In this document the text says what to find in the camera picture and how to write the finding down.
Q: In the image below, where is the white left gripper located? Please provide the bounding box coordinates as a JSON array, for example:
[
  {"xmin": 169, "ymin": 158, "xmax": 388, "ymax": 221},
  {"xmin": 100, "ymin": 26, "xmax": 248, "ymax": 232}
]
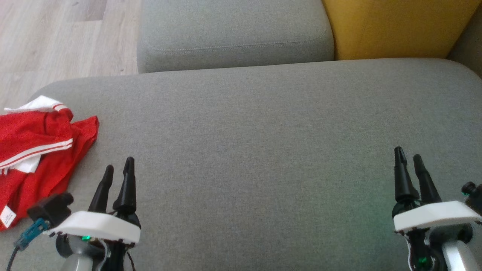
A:
[{"xmin": 43, "ymin": 157, "xmax": 142, "ymax": 244}]

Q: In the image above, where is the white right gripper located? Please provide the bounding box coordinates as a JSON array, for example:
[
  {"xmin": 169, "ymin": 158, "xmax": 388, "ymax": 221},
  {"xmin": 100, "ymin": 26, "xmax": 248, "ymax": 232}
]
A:
[{"xmin": 392, "ymin": 146, "xmax": 482, "ymax": 233}]

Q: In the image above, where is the red Bulls basketball jersey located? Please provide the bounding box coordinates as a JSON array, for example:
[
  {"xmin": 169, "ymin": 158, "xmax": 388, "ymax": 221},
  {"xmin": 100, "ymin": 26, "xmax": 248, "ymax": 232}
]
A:
[{"xmin": 0, "ymin": 116, "xmax": 99, "ymax": 231}]

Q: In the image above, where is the large grey sofa ottoman cushion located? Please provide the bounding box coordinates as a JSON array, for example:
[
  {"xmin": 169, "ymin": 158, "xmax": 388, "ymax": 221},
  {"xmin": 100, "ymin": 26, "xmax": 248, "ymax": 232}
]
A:
[{"xmin": 0, "ymin": 58, "xmax": 482, "ymax": 271}]

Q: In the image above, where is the yellow sofa backrest cushion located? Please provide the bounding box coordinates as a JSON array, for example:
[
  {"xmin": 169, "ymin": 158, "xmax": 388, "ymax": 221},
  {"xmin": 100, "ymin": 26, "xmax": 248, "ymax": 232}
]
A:
[{"xmin": 322, "ymin": 0, "xmax": 482, "ymax": 61}]

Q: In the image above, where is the grey sofa back cushion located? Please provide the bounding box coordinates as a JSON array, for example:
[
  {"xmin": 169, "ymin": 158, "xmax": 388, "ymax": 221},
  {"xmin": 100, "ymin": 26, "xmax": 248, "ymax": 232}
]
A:
[{"xmin": 137, "ymin": 0, "xmax": 335, "ymax": 74}]

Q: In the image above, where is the teal-plug left camera cable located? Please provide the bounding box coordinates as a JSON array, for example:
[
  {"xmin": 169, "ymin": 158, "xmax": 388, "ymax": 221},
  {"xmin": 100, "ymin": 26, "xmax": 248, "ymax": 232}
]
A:
[{"xmin": 7, "ymin": 218, "xmax": 50, "ymax": 271}]

